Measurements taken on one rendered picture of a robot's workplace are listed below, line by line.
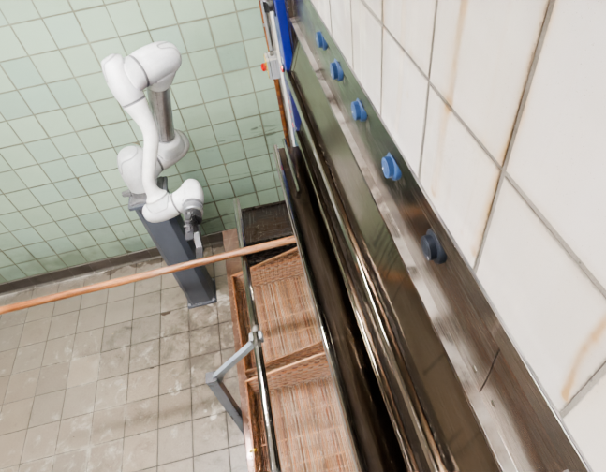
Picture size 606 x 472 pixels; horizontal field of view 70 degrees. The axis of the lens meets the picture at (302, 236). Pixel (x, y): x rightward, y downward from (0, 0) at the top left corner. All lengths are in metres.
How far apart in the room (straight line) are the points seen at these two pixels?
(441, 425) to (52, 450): 2.63
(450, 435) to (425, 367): 0.11
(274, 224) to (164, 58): 0.98
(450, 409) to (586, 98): 0.55
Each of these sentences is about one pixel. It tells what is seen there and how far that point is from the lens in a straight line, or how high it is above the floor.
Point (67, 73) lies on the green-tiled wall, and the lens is 2.73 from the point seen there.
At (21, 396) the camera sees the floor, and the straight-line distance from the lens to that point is 3.43.
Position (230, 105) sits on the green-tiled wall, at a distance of 2.75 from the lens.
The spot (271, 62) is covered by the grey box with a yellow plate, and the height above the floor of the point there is 1.50.
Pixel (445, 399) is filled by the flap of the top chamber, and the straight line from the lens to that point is 0.76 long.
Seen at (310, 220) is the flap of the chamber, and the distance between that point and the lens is 1.51.
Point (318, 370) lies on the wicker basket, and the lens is 2.00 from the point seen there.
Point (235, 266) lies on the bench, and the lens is 2.52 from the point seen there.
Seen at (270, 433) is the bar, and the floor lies 1.17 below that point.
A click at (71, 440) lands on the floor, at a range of 3.10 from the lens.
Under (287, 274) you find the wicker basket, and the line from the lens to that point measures 2.35.
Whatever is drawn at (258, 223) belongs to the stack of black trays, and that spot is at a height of 0.80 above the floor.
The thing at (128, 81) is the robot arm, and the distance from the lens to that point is 1.90.
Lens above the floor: 2.49
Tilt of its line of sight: 48 degrees down
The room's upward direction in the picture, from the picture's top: 11 degrees counter-clockwise
